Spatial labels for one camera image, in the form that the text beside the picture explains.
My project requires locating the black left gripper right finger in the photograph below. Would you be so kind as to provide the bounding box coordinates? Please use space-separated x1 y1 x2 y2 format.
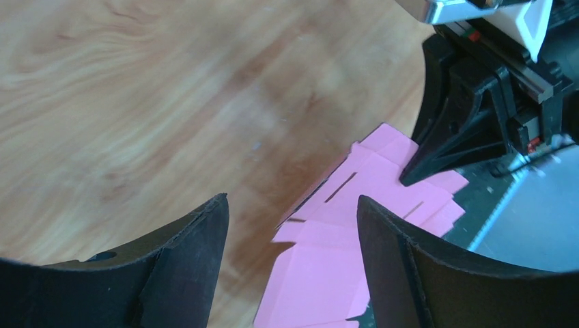
357 195 578 327

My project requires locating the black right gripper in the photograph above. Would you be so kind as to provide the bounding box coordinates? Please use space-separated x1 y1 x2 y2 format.
399 1 578 187

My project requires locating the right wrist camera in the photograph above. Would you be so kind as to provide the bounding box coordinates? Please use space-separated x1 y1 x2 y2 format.
396 0 553 62

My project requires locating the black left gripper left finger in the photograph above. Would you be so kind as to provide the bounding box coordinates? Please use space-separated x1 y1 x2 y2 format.
1 193 229 327

